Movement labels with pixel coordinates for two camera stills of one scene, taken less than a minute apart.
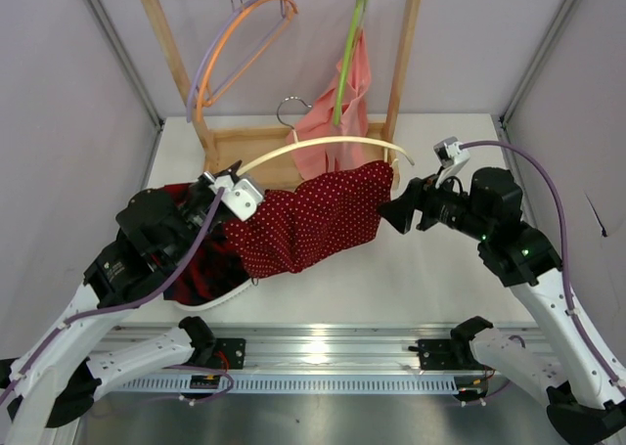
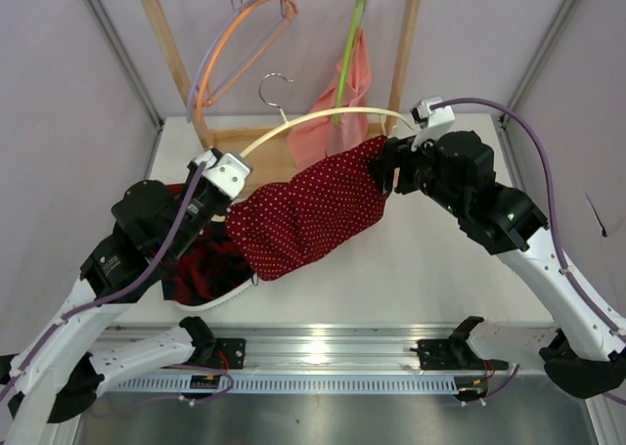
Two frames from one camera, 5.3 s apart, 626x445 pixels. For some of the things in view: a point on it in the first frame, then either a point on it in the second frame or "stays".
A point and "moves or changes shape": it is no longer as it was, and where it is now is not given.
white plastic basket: (218, 301) stays
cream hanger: (384, 146) → (283, 129)
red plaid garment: (218, 266) stays
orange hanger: (253, 62) stays
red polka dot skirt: (325, 218) moves or changes shape
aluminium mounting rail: (347, 347) stays
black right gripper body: (421, 204) → (391, 166)
